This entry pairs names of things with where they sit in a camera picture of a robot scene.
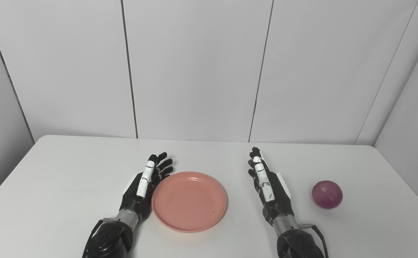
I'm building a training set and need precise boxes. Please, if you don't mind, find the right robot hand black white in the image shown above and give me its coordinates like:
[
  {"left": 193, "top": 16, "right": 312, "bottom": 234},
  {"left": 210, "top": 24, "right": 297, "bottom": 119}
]
[{"left": 248, "top": 147, "right": 295, "bottom": 225}]

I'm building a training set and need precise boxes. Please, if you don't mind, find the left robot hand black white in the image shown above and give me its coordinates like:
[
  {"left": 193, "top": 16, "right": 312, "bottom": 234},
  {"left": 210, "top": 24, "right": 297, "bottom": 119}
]
[{"left": 119, "top": 152, "right": 174, "bottom": 220}]

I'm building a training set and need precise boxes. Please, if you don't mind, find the pink plastic plate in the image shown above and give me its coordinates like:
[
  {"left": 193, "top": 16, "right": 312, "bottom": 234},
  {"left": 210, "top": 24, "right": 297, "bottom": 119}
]
[{"left": 152, "top": 171, "right": 228, "bottom": 233}]

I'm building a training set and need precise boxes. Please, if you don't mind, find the red purple onion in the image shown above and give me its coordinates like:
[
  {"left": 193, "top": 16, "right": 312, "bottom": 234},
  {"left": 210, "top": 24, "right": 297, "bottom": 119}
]
[{"left": 312, "top": 180, "right": 343, "bottom": 209}]

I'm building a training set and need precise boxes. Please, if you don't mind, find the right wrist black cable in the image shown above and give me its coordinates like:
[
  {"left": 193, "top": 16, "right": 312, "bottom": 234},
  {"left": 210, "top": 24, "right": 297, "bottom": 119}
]
[{"left": 298, "top": 224, "right": 329, "bottom": 258}]

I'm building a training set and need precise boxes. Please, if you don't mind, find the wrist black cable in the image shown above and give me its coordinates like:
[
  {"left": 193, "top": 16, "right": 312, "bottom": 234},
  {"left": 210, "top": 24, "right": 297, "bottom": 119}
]
[
  {"left": 83, "top": 219, "right": 105, "bottom": 258},
  {"left": 298, "top": 224, "right": 329, "bottom": 258}
]

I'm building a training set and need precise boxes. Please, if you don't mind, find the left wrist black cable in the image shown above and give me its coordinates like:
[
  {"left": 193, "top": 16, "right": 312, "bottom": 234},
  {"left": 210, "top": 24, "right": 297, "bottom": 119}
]
[{"left": 83, "top": 219, "right": 105, "bottom": 258}]

